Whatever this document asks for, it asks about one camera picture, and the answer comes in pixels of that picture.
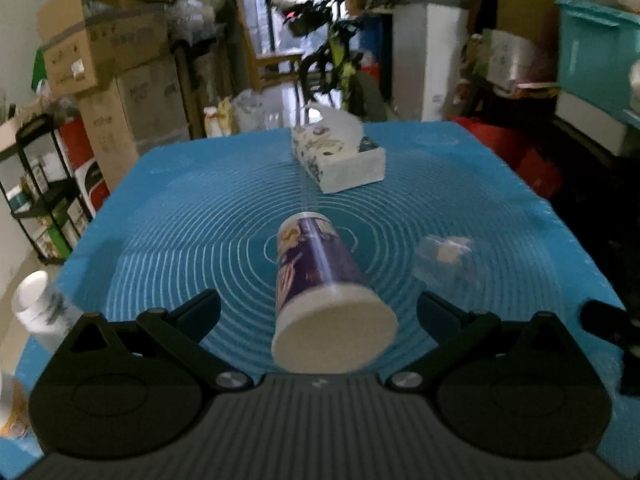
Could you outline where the purple paper cup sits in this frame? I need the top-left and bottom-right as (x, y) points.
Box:
(271, 211), (399, 374)

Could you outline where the white patterned paper cup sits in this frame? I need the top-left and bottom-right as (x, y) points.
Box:
(12, 270), (82, 354)

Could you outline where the blue orange paper cup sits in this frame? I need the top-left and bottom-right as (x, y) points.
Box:
(0, 372), (30, 440)

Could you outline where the clear plastic cup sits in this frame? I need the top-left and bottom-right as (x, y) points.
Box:
(412, 235), (483, 302)

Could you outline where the blue silicone baking mat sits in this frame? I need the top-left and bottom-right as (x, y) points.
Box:
(25, 122), (639, 479)

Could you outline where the black metal shelf rack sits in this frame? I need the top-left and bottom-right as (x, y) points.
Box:
(1, 114), (94, 264)

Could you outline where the lower cardboard box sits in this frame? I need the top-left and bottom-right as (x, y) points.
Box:
(78, 56), (190, 191)

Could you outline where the teal plastic storage bin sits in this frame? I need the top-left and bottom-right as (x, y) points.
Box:
(555, 0), (639, 122)

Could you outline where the white tissue box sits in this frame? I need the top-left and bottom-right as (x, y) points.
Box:
(291, 102), (386, 194)

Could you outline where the white cabinet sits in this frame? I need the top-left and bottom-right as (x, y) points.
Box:
(392, 3), (469, 122)

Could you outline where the top cardboard box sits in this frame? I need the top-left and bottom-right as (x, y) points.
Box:
(37, 0), (168, 98)

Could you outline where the wooden chair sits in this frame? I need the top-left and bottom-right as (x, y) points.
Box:
(235, 0), (304, 101)

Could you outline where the black green bicycle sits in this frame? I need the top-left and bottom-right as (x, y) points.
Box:
(280, 0), (386, 122)

